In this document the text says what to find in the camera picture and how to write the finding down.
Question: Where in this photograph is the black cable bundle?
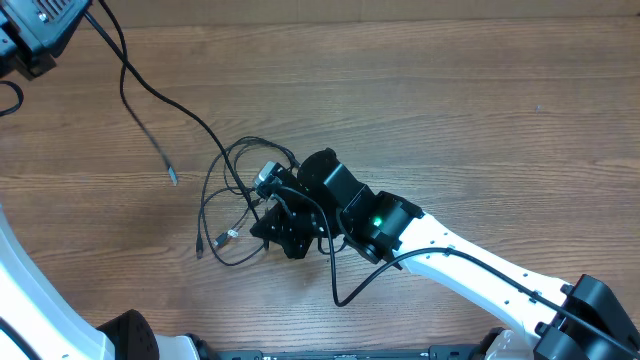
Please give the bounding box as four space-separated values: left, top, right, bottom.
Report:
194 135 301 268

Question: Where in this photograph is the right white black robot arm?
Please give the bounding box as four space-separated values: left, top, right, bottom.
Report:
251 148 639 359

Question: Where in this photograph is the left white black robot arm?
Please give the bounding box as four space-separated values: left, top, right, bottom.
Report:
1 1 200 360

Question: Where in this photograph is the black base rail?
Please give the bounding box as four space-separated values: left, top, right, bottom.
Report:
187 327 504 360

